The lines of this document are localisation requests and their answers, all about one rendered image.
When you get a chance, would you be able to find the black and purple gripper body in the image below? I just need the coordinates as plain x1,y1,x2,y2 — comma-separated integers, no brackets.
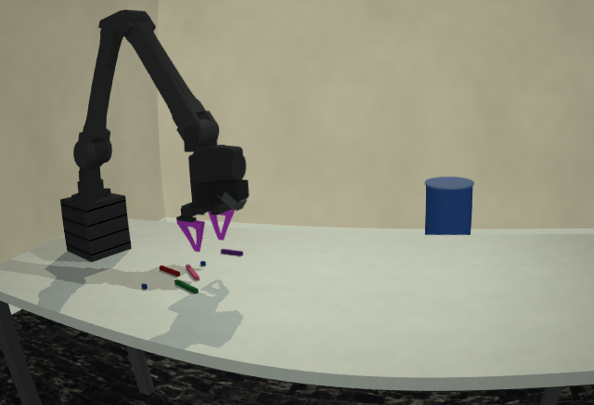
176,178,232,222

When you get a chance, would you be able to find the pink rod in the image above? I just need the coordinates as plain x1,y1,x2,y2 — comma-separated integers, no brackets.
186,265,200,281

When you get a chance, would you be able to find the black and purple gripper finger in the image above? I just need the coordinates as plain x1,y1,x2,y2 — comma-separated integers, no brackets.
176,220,205,252
208,210,235,240

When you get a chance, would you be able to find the green rod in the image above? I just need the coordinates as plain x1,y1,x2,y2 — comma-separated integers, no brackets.
174,280,199,294

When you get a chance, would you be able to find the purple rod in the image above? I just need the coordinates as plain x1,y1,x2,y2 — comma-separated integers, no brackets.
221,249,243,256

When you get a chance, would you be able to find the dark red rod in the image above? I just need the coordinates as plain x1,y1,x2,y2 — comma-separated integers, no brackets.
160,266,180,277

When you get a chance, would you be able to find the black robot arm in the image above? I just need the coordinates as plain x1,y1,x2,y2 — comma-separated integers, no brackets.
71,9,249,211

